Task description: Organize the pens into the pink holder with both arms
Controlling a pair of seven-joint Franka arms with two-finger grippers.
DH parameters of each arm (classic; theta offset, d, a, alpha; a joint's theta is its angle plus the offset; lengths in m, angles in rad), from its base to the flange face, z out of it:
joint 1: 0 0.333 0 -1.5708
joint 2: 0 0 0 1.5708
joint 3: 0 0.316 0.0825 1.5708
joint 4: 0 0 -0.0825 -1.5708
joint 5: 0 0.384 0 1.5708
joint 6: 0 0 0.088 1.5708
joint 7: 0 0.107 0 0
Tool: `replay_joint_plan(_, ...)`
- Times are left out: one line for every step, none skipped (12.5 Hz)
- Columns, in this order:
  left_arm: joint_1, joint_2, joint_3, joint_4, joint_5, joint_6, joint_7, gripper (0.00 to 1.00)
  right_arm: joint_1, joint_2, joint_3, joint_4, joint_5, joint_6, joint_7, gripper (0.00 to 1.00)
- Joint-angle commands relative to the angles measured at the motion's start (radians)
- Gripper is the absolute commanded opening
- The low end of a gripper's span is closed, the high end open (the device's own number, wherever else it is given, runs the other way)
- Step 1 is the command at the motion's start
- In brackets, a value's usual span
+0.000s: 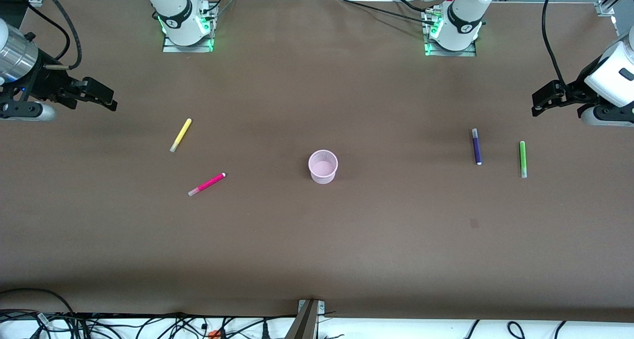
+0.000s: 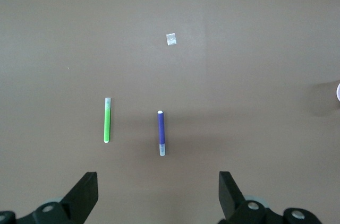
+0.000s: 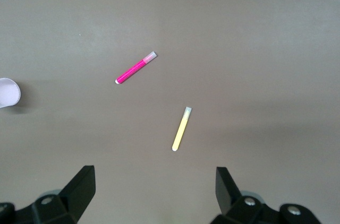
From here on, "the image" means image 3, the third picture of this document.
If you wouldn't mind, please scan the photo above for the yellow marker with clear cap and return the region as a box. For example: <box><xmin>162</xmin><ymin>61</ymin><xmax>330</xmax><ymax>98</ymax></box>
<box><xmin>171</xmin><ymin>106</ymin><xmax>193</xmax><ymax>152</ymax></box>

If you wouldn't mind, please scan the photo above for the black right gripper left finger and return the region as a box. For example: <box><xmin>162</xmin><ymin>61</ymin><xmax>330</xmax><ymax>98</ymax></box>
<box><xmin>0</xmin><ymin>165</ymin><xmax>96</xmax><ymax>224</ymax></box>

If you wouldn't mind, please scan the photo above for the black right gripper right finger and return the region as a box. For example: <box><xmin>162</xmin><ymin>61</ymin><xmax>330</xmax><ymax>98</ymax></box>
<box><xmin>209</xmin><ymin>166</ymin><xmax>324</xmax><ymax>224</ymax></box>

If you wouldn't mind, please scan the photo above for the pink mesh pen holder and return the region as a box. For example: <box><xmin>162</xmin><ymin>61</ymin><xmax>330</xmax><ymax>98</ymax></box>
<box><xmin>0</xmin><ymin>77</ymin><xmax>21</xmax><ymax>109</ymax></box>

